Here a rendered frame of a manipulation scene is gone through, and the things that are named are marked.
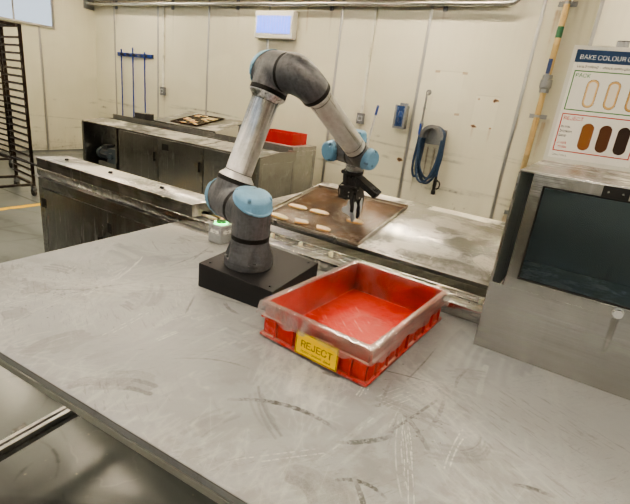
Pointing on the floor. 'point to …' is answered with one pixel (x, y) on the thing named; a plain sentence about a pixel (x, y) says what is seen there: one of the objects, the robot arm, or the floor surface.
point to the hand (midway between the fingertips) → (356, 218)
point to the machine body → (86, 216)
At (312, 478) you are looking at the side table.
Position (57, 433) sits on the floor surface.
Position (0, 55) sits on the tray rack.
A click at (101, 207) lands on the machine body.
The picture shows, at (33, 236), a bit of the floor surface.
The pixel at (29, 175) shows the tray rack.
